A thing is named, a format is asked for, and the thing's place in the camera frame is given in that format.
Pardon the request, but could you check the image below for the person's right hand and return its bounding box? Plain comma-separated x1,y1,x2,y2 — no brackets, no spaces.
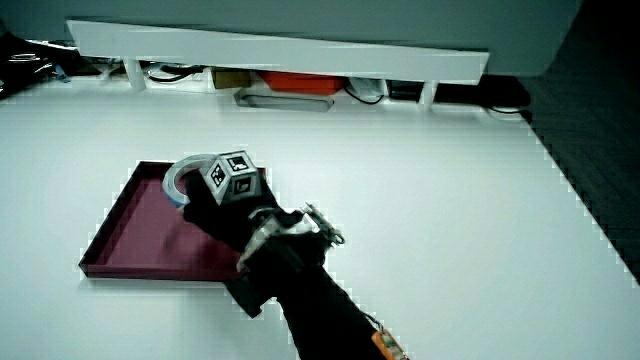
181,149,346,274

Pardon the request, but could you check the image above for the roll of clear tape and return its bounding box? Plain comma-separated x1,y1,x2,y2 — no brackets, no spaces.
161,153,219,209

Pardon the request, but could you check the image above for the person's right forearm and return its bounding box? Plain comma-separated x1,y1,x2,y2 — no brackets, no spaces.
223,243,401,360

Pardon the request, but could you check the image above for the maroon shallow tray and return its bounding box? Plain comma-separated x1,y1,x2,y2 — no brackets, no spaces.
78,160,274,282

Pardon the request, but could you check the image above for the grey oblong tray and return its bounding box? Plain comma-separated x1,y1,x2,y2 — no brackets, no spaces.
234,88,336,114

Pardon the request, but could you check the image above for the olive brown box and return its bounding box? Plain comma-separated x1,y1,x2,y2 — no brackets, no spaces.
210,66,253,91

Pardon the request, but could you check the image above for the orange box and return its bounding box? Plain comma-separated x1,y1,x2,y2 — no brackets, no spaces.
258,70,347,97

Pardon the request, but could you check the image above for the white desk riser shelf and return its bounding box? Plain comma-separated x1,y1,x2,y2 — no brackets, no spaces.
66,18,491,112

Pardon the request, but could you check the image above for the white small device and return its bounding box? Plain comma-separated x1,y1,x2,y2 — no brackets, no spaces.
347,77,389,101

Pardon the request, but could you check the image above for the orange small device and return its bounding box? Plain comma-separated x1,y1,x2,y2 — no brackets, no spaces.
370,328,411,360

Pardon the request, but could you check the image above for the black small box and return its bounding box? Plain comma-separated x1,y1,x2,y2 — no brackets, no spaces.
387,79,427,102

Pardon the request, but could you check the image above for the black equipment pile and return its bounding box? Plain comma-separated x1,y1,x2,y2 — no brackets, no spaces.
0,19,77,100

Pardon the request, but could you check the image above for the black cable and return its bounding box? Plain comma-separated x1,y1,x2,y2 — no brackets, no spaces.
146,64,207,84
342,85,386,107
485,105,534,124

